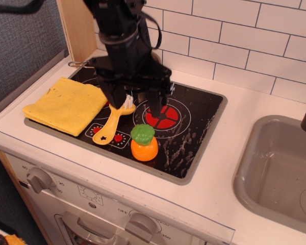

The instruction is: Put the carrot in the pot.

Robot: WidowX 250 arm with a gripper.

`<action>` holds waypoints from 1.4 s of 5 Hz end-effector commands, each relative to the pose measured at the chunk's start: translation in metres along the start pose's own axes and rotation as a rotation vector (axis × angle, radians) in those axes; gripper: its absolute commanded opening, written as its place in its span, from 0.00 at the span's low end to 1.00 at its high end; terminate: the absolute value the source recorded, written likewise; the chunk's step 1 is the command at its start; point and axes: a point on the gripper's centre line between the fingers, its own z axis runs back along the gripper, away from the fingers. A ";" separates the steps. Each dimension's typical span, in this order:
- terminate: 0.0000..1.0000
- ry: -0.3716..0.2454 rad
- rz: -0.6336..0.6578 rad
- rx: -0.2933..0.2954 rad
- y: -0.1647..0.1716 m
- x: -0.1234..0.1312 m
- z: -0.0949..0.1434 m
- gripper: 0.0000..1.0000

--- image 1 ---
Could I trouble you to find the silver metal pot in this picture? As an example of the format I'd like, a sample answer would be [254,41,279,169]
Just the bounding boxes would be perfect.
[68,52,162,68]

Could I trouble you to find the orange toy carrot green top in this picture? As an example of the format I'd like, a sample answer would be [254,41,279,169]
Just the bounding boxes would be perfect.
[131,124,158,162]

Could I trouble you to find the wooden side post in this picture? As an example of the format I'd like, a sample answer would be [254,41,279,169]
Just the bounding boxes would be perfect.
[57,0,97,61]

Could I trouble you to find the yellow folded cloth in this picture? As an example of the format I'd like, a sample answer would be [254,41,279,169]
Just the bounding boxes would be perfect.
[22,78,108,136]

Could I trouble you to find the yellow dish brush white bristles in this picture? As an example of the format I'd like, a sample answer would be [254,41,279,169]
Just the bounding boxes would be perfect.
[92,94,136,145]

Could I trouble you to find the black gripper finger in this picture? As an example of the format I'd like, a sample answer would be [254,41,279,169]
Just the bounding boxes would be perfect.
[146,88,167,118]
[98,77,126,109]

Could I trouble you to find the grey right oven knob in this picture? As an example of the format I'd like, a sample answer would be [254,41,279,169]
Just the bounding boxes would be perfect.
[125,213,158,243]

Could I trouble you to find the black toy stove top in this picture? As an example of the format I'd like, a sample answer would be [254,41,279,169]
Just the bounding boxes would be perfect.
[23,59,228,186]

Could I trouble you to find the orange fuzzy object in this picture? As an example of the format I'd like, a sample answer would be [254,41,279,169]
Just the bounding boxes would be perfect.
[0,234,26,245]

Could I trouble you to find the white toy oven front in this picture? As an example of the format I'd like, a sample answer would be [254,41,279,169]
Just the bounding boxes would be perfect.
[7,155,234,244]

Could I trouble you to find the grey left oven knob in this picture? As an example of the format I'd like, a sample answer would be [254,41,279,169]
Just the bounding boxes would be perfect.
[27,167,53,193]

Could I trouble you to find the grey sink basin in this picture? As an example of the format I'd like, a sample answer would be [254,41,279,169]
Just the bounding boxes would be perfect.
[234,115,306,234]

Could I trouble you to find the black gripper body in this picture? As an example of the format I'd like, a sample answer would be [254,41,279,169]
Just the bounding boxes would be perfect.
[89,38,171,96]

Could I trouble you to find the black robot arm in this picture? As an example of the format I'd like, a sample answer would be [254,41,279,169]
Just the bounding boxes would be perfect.
[0,1,172,117]

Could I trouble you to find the grey oven knob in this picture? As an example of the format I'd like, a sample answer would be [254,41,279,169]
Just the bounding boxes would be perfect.
[125,213,158,243]
[27,167,53,193]

